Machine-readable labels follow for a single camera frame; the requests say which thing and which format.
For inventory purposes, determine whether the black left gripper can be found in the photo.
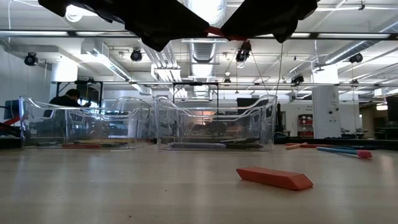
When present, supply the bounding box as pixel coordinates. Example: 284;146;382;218
39;0;210;52

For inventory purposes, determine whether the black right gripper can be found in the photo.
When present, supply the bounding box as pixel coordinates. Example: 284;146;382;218
220;0;318;44

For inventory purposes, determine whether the orange pencil pink eraser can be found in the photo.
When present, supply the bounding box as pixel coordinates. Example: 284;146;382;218
285;142;308;151

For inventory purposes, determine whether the dark red crayon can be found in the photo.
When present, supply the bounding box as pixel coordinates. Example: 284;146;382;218
300;143;335;149

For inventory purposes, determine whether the orange-red eraser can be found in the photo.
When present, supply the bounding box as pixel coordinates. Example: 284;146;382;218
235;166;314;191

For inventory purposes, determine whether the dark blue crayon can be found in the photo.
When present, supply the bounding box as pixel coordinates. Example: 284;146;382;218
334;144;379;151

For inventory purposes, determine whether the blue pencil pink eraser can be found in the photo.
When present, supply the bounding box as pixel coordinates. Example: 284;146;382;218
316;146;373;159

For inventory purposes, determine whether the clear plastic bin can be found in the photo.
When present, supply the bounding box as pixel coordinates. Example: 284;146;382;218
177;104;268;139
65;96;154;141
18;95;147;149
154;95;277;152

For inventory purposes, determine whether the white pillar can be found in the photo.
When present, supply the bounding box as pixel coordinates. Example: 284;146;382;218
312;67;342;139
49;58;78;105

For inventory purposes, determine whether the red shelf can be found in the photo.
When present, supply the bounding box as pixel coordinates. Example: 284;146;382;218
297;113;314;138

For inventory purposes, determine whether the person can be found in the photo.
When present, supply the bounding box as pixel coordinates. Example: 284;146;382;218
43;88;91;118

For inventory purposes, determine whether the blue-grey pen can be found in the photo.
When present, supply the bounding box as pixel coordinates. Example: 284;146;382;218
169;142;227;150

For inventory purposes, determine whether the black pen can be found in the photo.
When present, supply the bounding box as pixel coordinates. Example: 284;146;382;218
222;138;265;149

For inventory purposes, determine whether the overhead light bar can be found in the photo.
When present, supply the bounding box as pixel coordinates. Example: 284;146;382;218
0;29;398;40

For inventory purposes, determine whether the silver air duct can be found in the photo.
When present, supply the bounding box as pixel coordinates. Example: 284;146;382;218
183;0;228;97

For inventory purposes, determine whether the black table frame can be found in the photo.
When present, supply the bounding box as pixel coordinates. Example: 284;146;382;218
55;80;104;108
172;82;220;108

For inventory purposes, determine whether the white rectangular duct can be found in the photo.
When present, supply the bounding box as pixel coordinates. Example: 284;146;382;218
80;39;150;94

